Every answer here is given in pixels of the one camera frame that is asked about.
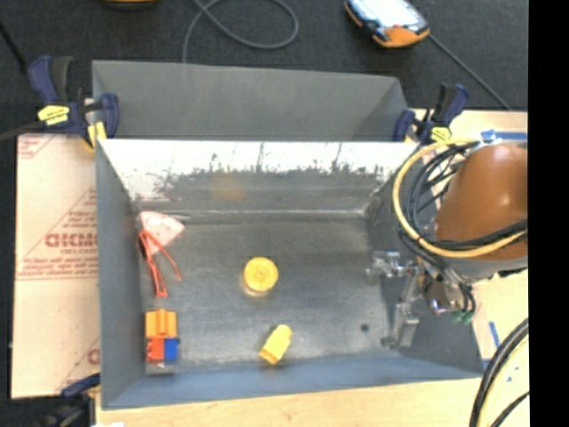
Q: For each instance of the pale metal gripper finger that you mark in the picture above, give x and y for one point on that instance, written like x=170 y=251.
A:
x=386 y=266
x=402 y=327

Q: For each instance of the grey metal bin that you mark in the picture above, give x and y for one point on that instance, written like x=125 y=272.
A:
x=275 y=260

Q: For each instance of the yellow round cup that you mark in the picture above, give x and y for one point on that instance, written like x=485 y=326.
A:
x=260 y=275

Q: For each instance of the yellow plastic block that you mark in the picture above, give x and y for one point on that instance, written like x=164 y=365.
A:
x=275 y=344

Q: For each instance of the orange red blue toy block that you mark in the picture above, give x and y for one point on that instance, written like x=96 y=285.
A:
x=162 y=338

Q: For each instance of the brown cardboard board red print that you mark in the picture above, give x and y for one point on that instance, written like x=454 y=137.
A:
x=53 y=238

